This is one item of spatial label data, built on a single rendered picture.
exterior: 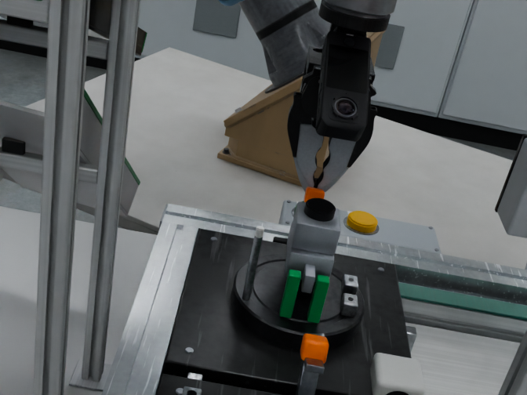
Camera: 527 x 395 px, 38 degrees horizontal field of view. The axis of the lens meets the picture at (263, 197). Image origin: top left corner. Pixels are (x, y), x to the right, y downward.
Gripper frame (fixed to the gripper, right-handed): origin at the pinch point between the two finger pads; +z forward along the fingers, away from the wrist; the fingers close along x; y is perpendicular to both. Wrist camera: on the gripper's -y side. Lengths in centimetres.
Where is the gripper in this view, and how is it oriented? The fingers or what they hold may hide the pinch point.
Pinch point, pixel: (314, 190)
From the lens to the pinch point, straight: 83.9
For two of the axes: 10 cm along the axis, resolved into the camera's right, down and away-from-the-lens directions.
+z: -1.8, 8.6, 4.8
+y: 0.6, -4.7, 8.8
